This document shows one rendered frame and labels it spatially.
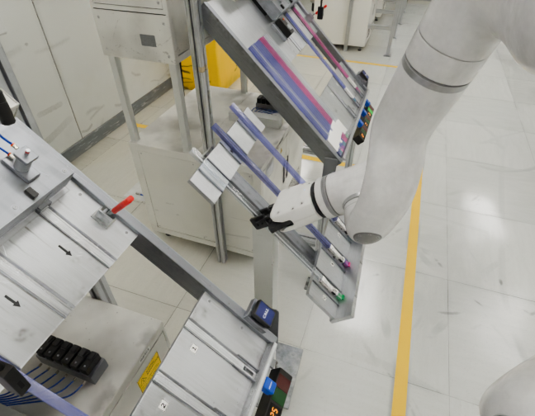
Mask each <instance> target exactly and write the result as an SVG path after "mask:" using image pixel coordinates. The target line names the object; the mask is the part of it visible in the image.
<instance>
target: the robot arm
mask: <svg viewBox="0 0 535 416"><path fill-rule="evenodd" d="M501 41H502V42H503V43H504V45H505V46H506V48H507V49H508V51H509V52H510V54H511V56H512V57H513V59H514V60H515V61H516V63H517V64H518V65H519V66H520V67H521V68H522V69H524V70H526V71H527V72H529V73H530V74H532V75H534V76H535V0H431V2H430V3H429V5H428V7H427V9H426V11H425V13H424V15H423V17H422V19H421V21H420V23H419V25H418V27H417V29H416V31H415V33H414V35H413V37H412V39H411V41H410V43H409V45H408V47H407V49H406V51H405V53H404V55H403V57H402V59H401V61H400V63H399V65H398V67H397V69H396V71H395V73H394V75H393V77H392V79H391V81H390V83H389V85H388V87H387V89H386V91H385V93H384V95H383V97H382V99H381V102H380V104H379V106H378V108H377V109H376V113H375V115H374V117H373V120H372V127H371V133H370V140H369V149H368V156H367V161H364V162H361V163H358V164H355V165H353V166H351V167H348V168H345V169H342V170H339V171H337V172H335V173H330V174H328V175H326V176H323V177H319V178H317V179H316V180H315V181H313V182H305V183H302V184H299V185H296V186H293V187H288V188H286V189H284V190H282V191H281V192H280V193H279V195H278V197H277V199H276V201H275V203H274V204H271V205H270V206H269V207H268V208H267V207H266V208H263V209H261V210H258V211H259V212H260V213H261V215H258V216H255V217H253V218H250V222H251V223H252V224H253V226H254V227H255V228H256V229H262V228H266V227H268V229H269V230H270V232H271V233H272V234H273V233H275V232H277V231H278V230H280V231H281V232H287V231H290V230H294V229H298V228H300V227H303V226H305V225H308V224H311V223H313V222H315V221H317V220H320V219H322V218H323V217H324V218H326V217H327V218H330V219H332V218H334V217H338V216H341V215H344V223H345V229H346V231H347V234H348V236H349V238H350V239H351V240H353V241H354V242H356V243H360V244H371V243H376V242H378V241H380V240H382V239H383V238H385V237H386V236H387V235H388V234H389V233H390V232H391V231H392V230H393V229H394V228H395V227H396V226H397V224H398V223H399V222H400V220H401V219H402V218H403V216H404V215H405V213H406V212H407V210H408V209H409V208H410V205H411V203H412V201H413V199H414V196H415V193H416V192H417V189H418V185H419V180H420V177H421V173H422V170H423V165H424V156H425V151H426V148H427V144H428V141H429V138H430V137H431V135H432V133H433V132H434V131H435V130H436V128H437V127H438V125H439V124H440V123H441V121H442V120H443V118H444V117H445V116H446V114H447V113H448V112H449V111H450V110H451V109H452V107H453V106H454V104H455V103H456V102H457V100H458V99H459V97H460V96H461V95H462V94H463V93H464V91H465V90H466V88H467V87H468V86H469V84H470V83H471V81H472V80H473V78H474V77H475V76H476V75H477V74H478V72H479V71H480V70H481V68H482V66H483V65H484V64H485V62H486V61H487V59H488V58H489V57H490V56H491V54H492V53H493V52H494V50H495V49H496V47H497V46H498V45H499V43H500V42H501ZM479 410H480V416H535V355H533V356H531V357H530V358H528V359H527V360H525V361H524V362H521V363H520V364H518V365H517V366H516V367H514V368H512V369H511V370H510V371H508V372H506V373H505V374H503V375H502V376H501V377H500V378H499V379H498V380H496V381H495V382H494V383H493V384H492V385H490V386H489V387H488V388H487V390H486V391H485V392H484V394H483V395H482V396H481V400H480V403H479Z"/></svg>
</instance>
